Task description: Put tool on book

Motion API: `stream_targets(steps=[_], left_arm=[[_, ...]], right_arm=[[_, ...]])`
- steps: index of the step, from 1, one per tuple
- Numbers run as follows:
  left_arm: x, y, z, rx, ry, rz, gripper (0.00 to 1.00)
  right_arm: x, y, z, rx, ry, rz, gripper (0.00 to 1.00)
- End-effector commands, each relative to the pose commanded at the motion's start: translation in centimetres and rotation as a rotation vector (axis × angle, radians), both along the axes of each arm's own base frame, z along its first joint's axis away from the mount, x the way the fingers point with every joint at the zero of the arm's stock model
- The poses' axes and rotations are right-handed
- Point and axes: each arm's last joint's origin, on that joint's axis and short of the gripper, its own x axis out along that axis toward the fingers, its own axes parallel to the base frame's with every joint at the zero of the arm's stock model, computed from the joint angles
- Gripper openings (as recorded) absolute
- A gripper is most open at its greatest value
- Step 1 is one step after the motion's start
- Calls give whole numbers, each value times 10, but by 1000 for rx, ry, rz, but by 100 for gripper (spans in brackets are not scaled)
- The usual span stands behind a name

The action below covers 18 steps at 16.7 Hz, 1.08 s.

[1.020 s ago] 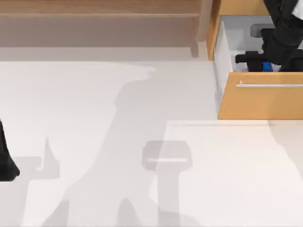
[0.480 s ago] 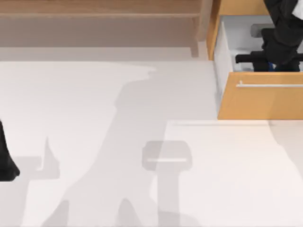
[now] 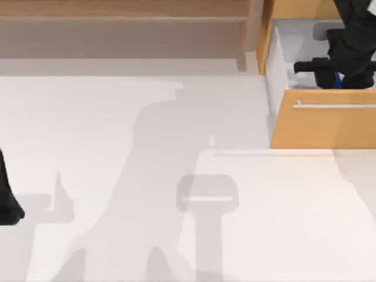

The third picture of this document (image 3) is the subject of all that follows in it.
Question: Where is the wooden open shelf unit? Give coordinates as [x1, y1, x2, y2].
[0, 0, 265, 72]

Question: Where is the grey drawer inside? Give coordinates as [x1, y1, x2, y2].
[265, 18, 376, 147]

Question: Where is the pale wooden drawer front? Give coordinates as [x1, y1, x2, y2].
[269, 89, 376, 150]

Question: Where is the wooden drawer cupboard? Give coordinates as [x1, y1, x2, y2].
[256, 0, 346, 76]

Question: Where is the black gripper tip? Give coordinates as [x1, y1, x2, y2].
[0, 149, 26, 227]

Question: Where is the long metal drawer handle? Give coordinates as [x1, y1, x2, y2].
[292, 100, 376, 110]

